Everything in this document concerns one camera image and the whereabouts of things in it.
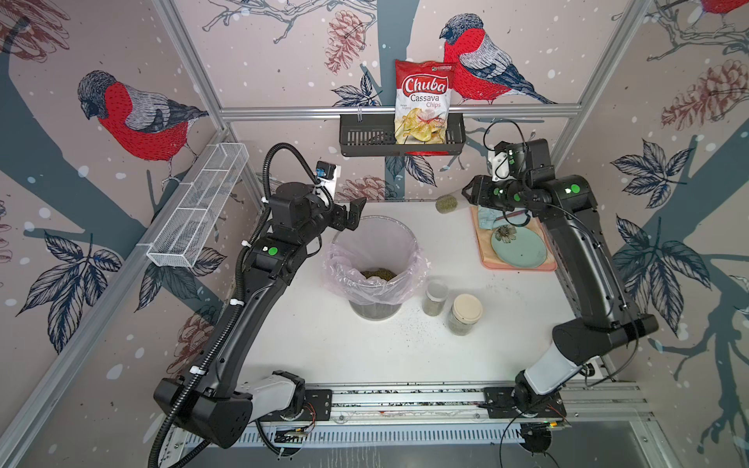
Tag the red Chuba chips bag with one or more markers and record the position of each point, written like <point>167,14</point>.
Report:
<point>423,97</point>

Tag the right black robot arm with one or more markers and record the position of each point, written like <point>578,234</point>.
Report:
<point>522,177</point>

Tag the teal folded cloth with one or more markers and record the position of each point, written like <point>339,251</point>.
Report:
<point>488,218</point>

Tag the short clear bean jar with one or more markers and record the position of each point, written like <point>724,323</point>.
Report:
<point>436,295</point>

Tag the teal plate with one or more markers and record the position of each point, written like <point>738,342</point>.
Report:
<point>519,247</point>

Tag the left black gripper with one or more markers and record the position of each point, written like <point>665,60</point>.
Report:
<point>339,221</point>

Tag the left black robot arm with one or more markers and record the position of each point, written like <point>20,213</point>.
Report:
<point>204,399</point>

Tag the black wall basket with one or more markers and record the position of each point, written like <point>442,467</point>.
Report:
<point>373,135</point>

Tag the beige lidded bean jar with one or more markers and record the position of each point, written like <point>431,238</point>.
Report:
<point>465,313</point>

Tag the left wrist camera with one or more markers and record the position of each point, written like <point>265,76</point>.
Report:
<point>328,173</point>

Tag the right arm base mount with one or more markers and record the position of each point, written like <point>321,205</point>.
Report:
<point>503,402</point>

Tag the tall clear bean jar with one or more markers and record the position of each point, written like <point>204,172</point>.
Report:
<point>452,202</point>

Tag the mung beans in bin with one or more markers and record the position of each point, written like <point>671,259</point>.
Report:
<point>380,273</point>

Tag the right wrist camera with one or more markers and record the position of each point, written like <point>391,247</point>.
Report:
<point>501,161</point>

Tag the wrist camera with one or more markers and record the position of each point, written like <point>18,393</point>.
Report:
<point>501,161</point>
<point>328,173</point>

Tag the white wire mesh shelf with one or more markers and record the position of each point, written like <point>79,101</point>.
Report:
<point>185,234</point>

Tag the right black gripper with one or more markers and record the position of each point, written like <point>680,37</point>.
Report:
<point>479,188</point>

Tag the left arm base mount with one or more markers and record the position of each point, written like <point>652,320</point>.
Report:
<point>317,405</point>

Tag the mesh waste bin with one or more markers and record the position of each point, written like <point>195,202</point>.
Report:
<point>382,230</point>

